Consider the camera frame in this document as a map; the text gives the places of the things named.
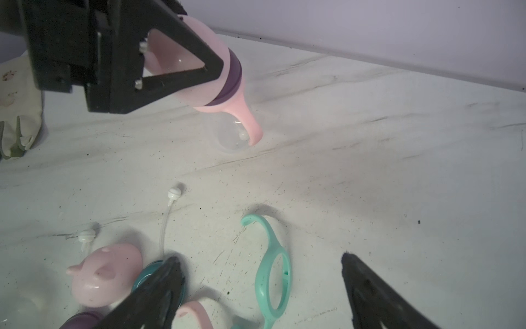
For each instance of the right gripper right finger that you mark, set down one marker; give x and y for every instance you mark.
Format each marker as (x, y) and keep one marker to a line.
(375, 304)

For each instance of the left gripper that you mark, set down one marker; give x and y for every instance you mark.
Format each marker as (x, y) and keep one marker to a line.
(101, 45)

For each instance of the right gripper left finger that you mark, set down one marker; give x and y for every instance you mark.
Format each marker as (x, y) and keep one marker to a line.
(154, 303)

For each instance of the purple nipple collar back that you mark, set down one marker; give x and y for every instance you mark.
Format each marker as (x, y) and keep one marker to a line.
(232, 83)

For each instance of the purple nipple collar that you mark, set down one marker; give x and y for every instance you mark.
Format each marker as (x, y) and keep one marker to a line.
(232, 83)
(83, 320)

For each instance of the teal nipple collar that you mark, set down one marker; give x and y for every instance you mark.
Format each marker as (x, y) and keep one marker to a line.
(149, 271)

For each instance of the pink bottle cap centre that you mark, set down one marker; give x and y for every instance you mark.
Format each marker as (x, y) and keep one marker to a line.
(106, 275)

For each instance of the purple nipple collar front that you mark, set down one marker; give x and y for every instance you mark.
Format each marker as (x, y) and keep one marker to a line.
(83, 320)

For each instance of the beige glove on table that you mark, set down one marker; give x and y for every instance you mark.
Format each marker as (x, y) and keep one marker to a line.
(21, 107)

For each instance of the white straw middle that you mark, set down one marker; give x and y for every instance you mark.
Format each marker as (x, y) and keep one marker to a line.
(173, 195)

